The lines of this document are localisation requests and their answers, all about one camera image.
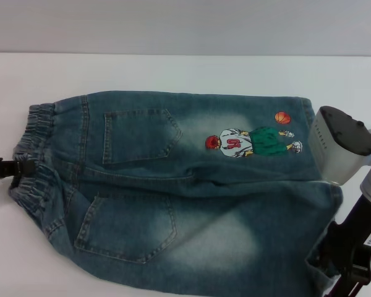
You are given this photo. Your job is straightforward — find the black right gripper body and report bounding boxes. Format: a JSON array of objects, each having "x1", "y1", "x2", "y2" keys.
[{"x1": 309, "y1": 197, "x2": 371, "y2": 273}]

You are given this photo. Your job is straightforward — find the blue denim shorts with cartoon print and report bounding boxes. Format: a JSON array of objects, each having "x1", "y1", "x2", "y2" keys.
[{"x1": 7, "y1": 90, "x2": 344, "y2": 297}]

